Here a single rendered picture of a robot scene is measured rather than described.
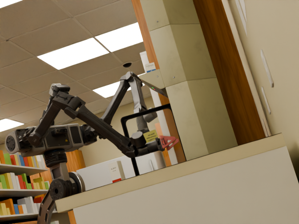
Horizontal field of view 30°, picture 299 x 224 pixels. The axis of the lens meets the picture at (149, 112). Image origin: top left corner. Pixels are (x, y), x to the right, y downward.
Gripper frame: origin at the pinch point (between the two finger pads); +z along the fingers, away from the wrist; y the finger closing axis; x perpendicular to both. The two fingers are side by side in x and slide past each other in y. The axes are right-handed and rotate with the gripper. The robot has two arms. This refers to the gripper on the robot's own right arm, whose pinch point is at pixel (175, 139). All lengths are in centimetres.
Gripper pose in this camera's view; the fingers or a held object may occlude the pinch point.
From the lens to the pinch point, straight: 284.5
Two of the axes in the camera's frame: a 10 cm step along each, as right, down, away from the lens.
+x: 2.7, 9.4, -2.0
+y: 2.1, 1.4, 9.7
